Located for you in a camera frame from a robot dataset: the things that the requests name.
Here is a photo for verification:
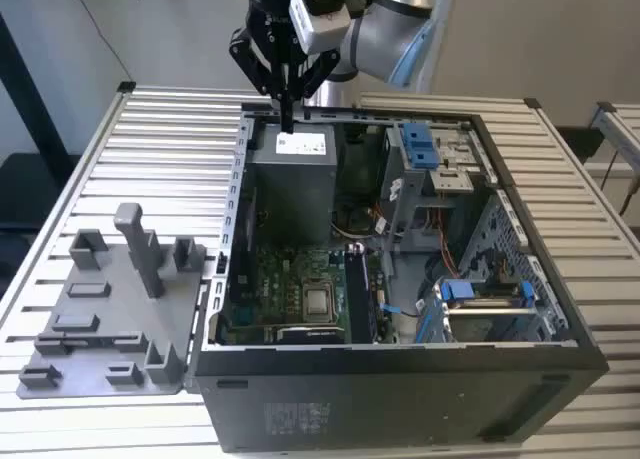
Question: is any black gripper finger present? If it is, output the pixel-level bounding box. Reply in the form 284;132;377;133
286;48;342;133
228;27;288;132

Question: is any black RAM slot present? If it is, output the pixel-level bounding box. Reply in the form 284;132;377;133
344;251;354;343
351;251;361;343
358;251;369;343

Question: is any grey power supply unit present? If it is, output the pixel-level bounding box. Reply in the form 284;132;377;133
247;123;337;248

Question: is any blue plastic drive latch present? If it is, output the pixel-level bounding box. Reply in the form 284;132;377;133
399;122;440;171

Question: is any black case fan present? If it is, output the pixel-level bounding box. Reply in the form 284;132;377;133
230;181;259;300

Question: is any CPU socket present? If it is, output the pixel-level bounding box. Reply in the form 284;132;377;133
298;277;337;326

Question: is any green Dell motherboard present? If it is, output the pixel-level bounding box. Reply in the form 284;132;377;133
219;246;396;345

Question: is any silver CPU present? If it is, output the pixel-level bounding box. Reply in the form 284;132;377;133
305;288;332;321

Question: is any black graphics card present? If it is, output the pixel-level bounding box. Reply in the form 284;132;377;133
276;325;347;345

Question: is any black box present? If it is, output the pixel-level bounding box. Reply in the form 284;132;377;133
555;125;606;166

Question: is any grey plastic parts rack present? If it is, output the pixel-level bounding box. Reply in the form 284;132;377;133
16;202;209;399

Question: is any disk bay with blue rails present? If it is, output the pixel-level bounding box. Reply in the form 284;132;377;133
417;276;569;345

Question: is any aluminium slat side table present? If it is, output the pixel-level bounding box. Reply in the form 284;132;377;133
582;101;640;215

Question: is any black open PC case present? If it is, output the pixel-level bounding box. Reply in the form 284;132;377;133
187;101;610;454

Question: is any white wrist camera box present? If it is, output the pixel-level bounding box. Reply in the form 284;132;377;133
288;0;352;56

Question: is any thin black cable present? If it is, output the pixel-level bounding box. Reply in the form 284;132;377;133
64;0;135;84

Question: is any power supply wire bundle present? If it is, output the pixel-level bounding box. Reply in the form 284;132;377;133
330;201;401;240

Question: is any orange wire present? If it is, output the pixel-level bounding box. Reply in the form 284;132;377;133
433;207;460;280

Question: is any black desk frame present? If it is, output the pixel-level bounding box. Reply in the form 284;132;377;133
0;11;81;300

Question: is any blue SATA cable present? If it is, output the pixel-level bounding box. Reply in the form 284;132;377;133
380;302;426;318

